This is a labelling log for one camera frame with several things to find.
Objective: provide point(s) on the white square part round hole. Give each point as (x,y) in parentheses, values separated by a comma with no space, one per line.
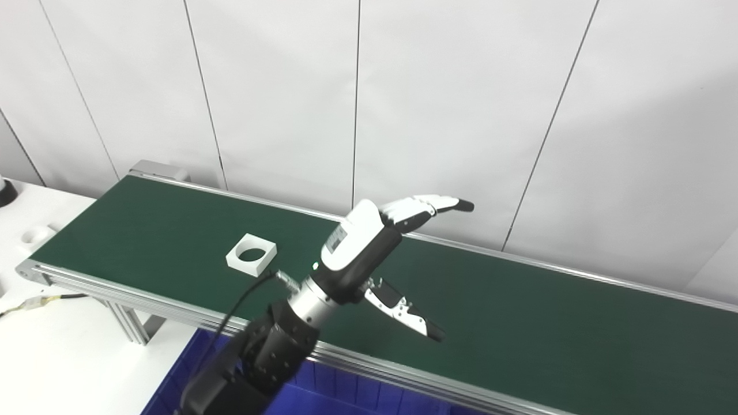
(242,262)

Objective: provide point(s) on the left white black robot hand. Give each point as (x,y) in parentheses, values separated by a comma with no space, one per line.
(357,248)

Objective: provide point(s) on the green conveyor belt aluminium frame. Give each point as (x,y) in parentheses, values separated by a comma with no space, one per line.
(519,323)

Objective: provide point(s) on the blue plastic bin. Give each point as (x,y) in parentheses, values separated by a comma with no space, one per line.
(323,400)

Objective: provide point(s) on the aluminium conveyor leg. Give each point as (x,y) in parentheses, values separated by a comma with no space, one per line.
(130,323)

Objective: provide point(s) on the black round object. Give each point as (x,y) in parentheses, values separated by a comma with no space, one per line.
(4,193)

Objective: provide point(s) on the grey conveyor motor housing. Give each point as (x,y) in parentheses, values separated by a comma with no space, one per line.
(155,169)

